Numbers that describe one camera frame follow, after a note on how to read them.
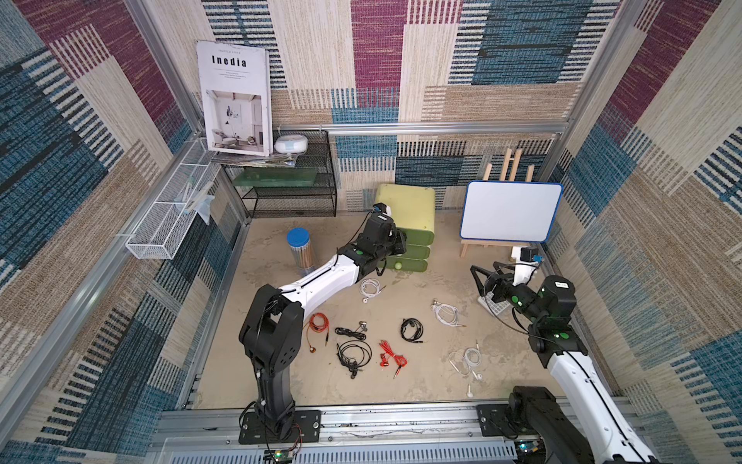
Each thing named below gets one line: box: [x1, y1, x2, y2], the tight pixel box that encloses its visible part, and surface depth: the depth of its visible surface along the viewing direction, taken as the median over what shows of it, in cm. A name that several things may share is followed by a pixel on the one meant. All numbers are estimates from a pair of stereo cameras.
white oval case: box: [274, 134, 310, 154], surface depth 89 cm
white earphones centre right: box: [429, 297, 468, 328], surface depth 93 cm
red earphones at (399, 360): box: [378, 340, 408, 380], surface depth 86 cm
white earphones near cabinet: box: [359, 278, 387, 304], surface depth 99 cm
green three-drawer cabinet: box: [374, 183, 436, 273], surface depth 96 cm
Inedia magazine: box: [196, 40, 274, 157], surface depth 79 cm
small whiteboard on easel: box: [458, 179, 565, 244], surface depth 96 cm
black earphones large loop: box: [336, 340, 372, 379], surface depth 87 cm
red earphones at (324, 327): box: [303, 312, 330, 353], surface depth 93 cm
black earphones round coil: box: [399, 317, 428, 344], surface depth 91 cm
